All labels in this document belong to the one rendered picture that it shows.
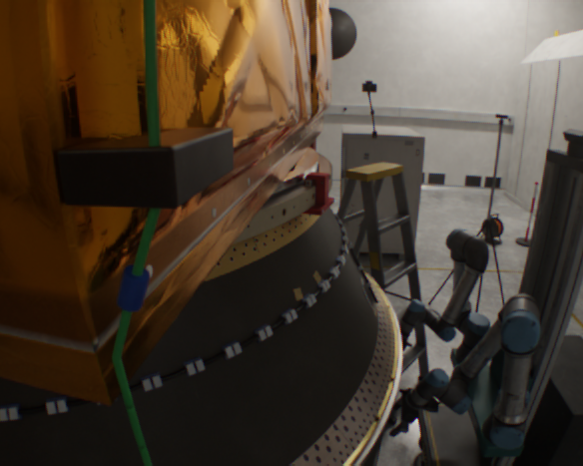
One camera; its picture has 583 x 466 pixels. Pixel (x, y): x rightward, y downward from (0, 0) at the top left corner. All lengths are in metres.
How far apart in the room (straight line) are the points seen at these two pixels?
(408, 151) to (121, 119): 4.31
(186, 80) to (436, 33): 8.47
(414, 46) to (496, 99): 2.06
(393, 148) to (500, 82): 4.96
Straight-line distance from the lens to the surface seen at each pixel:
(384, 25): 8.55
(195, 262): 0.40
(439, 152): 8.72
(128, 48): 0.25
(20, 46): 0.23
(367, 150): 4.44
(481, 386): 1.96
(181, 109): 0.28
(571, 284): 1.55
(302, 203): 0.90
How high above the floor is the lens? 1.94
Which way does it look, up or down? 20 degrees down
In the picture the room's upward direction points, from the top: straight up
